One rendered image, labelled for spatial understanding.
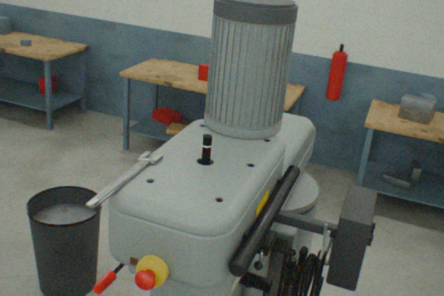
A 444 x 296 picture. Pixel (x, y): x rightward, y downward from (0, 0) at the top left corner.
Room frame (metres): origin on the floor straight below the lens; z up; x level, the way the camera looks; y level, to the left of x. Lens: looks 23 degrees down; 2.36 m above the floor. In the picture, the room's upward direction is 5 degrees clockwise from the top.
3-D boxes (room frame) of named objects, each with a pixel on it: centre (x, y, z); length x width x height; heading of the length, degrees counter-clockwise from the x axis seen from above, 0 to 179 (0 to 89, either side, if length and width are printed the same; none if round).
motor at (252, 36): (1.19, -0.05, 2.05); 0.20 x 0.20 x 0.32
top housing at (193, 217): (0.97, 0.03, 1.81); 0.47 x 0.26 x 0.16; 161
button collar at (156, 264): (0.74, 0.11, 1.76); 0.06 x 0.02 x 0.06; 71
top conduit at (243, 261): (0.94, -0.12, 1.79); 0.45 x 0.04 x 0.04; 161
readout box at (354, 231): (1.13, -0.38, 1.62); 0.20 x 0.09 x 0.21; 161
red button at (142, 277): (0.72, 0.11, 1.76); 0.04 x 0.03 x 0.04; 71
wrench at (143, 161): (0.84, 0.18, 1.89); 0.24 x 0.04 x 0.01; 162
